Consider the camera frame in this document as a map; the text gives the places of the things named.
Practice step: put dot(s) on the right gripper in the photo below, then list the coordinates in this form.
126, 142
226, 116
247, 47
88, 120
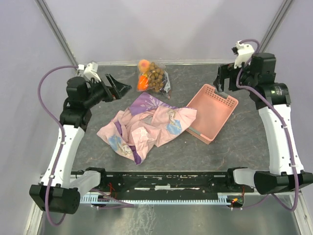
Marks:
225, 71

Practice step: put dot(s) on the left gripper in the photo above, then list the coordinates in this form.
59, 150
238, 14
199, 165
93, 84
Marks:
122, 90

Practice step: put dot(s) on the clear zip top bag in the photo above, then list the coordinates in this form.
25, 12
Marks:
146, 74

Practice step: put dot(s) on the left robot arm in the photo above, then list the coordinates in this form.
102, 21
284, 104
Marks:
56, 192

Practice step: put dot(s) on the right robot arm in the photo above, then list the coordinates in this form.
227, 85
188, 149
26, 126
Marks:
273, 103

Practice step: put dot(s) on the fake orange persimmon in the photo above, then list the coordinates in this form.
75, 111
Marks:
143, 83

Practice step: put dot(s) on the fake peach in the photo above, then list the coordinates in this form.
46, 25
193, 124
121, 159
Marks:
144, 65

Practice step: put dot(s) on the fake brown longan bunch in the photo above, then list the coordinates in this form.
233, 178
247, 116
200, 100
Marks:
155, 76

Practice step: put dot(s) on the pink plastic basket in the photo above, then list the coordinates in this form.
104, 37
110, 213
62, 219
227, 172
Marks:
213, 111

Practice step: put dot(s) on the pink purple printed cloth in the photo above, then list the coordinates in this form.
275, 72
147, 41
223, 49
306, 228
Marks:
146, 123

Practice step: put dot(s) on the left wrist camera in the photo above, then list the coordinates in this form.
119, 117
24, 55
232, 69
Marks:
89, 71

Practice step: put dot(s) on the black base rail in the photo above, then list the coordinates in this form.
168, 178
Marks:
166, 185

